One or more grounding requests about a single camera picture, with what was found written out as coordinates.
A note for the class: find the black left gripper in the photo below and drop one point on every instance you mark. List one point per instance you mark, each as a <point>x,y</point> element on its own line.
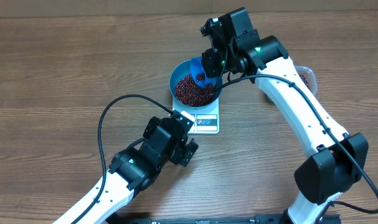
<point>185,153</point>

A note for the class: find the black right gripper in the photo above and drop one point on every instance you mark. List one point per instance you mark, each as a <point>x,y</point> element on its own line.
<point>215,61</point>

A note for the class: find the blue plastic measuring scoop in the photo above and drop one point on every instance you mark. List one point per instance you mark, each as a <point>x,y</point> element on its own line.
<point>198,73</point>

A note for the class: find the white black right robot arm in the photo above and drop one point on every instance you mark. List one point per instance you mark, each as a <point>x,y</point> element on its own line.
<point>334,158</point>

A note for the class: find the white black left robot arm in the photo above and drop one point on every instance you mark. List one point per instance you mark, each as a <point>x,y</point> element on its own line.
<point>136,168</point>

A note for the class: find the white digital kitchen scale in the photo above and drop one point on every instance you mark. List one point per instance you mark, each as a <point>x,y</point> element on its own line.
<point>207,117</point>

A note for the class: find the teal blue bowl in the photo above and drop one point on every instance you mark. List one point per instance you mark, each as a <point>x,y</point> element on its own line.
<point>179,72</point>

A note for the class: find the red adzuki beans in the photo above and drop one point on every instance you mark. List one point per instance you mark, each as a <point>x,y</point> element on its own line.
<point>188,92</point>

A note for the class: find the clear plastic container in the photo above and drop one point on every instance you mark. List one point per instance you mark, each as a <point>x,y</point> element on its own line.
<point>308,77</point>

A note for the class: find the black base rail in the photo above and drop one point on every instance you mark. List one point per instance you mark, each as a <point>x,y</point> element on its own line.
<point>257,219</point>

